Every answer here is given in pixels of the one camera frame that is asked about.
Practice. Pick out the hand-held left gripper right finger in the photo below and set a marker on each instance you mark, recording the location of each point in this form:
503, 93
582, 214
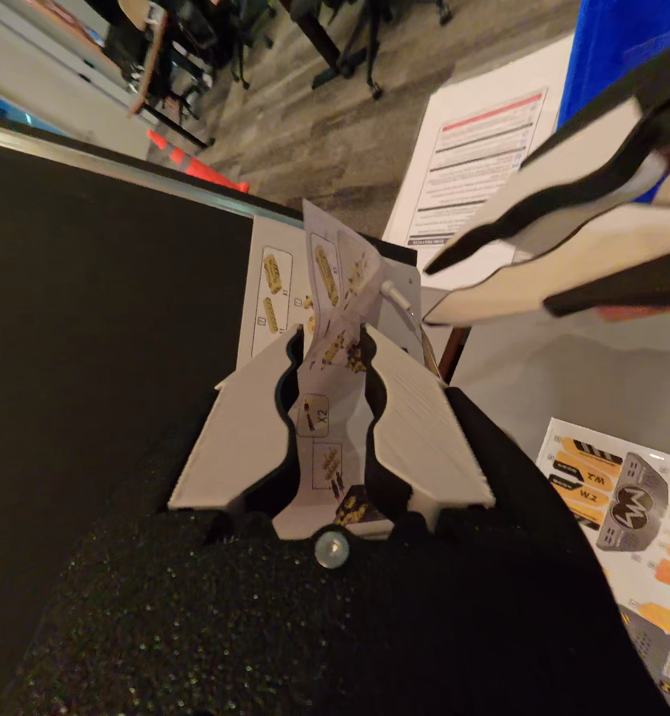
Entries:
430, 436

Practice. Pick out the orange traffic cone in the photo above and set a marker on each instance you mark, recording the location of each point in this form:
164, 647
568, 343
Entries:
200, 168

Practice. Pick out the black partition board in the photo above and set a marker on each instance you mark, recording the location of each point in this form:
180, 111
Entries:
89, 307

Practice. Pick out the wooden office desk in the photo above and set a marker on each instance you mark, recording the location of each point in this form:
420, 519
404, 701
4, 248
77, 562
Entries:
150, 61

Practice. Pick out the yellow grey sticker sheet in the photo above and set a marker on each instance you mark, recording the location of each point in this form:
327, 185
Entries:
620, 503

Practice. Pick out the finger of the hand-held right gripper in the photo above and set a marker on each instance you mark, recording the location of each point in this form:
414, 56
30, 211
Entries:
581, 151
536, 279

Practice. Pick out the blue plastic bin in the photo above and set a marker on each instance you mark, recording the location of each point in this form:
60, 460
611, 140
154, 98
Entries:
609, 45

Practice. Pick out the white instruction booklet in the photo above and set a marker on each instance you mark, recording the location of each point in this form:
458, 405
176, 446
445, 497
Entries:
326, 391

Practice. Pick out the white booklet stand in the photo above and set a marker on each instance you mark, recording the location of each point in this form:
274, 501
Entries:
395, 293

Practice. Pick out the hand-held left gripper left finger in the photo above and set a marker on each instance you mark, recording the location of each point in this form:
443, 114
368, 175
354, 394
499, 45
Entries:
234, 436

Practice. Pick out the white printed paper sheet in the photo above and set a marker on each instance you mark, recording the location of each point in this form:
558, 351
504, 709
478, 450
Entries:
480, 140

